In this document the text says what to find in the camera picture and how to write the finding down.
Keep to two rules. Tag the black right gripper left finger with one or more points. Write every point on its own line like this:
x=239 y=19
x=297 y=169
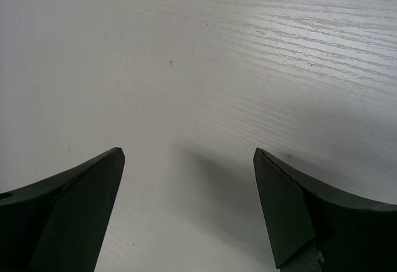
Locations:
x=59 y=223

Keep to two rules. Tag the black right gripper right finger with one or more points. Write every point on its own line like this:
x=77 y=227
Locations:
x=313 y=226

